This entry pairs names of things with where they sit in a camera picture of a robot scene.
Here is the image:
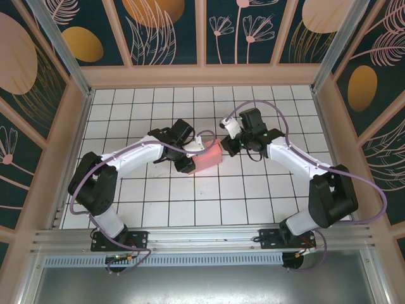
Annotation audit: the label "pink paper box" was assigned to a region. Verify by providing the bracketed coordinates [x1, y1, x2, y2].
[188, 139, 224, 175]

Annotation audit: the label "dark panel with pink flowers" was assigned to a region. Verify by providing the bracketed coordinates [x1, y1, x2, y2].
[204, 0, 278, 66]

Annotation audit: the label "dark panel orange oval fern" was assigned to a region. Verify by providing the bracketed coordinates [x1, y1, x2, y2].
[332, 0, 405, 137]

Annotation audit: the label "dark panel orange disc leaves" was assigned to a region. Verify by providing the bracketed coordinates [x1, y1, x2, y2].
[121, 0, 201, 67]

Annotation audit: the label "grey metal sheet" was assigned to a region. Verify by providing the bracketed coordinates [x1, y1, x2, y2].
[17, 265, 392, 304]

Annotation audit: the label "dark panel with orange oval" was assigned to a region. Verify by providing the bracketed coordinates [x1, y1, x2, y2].
[47, 0, 129, 68]

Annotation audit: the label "dark panel pink fern leaves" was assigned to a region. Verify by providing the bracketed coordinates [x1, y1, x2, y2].
[360, 104, 405, 227]

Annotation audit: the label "dark panel single pink flower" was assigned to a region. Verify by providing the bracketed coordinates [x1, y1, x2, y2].
[0, 98, 45, 232]

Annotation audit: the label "dark panel large pale disc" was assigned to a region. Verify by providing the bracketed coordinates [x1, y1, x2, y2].
[0, 0, 70, 144]

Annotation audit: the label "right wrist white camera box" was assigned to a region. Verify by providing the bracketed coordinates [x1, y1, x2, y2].
[220, 115, 242, 139]

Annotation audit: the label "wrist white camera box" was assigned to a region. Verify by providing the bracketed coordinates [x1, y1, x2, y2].
[220, 115, 242, 139]
[185, 135, 207, 158]

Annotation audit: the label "right gripper thin black cable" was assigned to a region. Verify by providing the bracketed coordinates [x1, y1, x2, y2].
[246, 148, 264, 163]

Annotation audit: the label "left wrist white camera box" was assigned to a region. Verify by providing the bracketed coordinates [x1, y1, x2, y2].
[185, 135, 207, 158]

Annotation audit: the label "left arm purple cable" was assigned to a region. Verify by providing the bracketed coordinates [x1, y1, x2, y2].
[68, 129, 218, 277]

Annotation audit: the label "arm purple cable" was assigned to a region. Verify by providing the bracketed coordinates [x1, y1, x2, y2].
[222, 99, 388, 272]
[68, 129, 218, 277]

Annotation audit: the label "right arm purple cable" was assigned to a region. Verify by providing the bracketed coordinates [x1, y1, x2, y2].
[222, 99, 388, 272]

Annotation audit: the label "aluminium mounting rail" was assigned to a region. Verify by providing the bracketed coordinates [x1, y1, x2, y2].
[30, 224, 377, 255]

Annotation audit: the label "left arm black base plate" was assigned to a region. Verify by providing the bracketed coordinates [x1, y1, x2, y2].
[90, 226, 149, 253]

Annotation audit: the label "perforated metal cable tray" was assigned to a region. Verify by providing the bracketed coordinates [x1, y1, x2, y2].
[40, 252, 286, 267]

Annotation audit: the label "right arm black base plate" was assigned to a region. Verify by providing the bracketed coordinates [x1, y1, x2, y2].
[258, 227, 317, 251]

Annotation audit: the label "aluminium frame post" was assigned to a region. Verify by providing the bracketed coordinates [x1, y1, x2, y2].
[309, 0, 371, 93]
[27, 0, 96, 99]

